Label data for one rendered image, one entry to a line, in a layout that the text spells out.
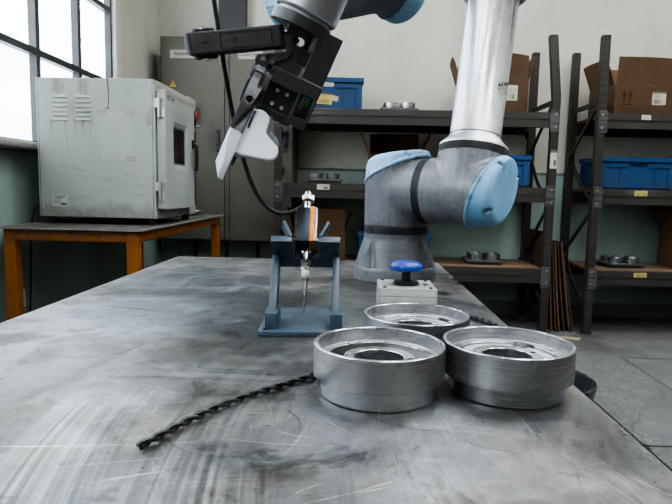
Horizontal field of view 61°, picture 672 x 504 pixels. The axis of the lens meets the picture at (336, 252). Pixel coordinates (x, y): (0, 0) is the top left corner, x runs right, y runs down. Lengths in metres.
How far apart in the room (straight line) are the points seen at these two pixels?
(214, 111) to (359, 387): 4.06
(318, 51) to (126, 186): 2.13
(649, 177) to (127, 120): 3.36
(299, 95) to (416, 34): 4.02
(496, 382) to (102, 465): 0.27
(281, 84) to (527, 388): 0.42
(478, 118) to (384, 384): 0.64
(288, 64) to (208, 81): 3.77
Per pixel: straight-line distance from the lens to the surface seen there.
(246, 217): 4.34
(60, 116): 2.89
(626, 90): 4.41
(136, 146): 2.74
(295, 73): 0.69
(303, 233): 0.67
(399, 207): 0.99
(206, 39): 0.70
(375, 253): 1.01
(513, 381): 0.45
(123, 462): 0.38
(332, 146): 4.52
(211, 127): 4.41
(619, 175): 4.39
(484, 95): 0.99
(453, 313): 0.61
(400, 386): 0.42
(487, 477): 0.36
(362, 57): 4.62
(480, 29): 1.04
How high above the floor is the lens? 0.96
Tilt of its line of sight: 6 degrees down
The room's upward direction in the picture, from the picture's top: 1 degrees clockwise
